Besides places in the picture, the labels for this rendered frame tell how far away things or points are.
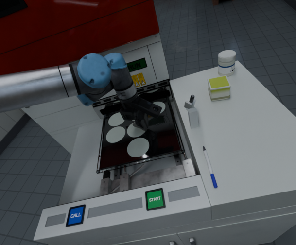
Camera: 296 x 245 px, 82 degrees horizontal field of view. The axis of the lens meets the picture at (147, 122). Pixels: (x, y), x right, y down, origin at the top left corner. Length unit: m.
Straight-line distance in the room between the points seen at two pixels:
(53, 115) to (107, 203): 0.68
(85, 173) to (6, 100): 0.56
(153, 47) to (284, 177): 0.67
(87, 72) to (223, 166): 0.46
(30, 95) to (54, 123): 0.75
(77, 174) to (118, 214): 0.41
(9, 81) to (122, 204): 0.43
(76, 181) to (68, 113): 0.40
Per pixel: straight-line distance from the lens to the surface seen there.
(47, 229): 0.71
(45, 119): 1.17
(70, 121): 1.13
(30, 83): 0.44
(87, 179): 0.89
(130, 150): 0.75
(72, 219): 0.66
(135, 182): 0.69
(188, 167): 0.64
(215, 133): 0.65
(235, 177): 0.57
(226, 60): 0.85
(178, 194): 0.56
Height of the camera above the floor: 1.48
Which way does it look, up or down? 44 degrees down
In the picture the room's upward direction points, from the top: 22 degrees counter-clockwise
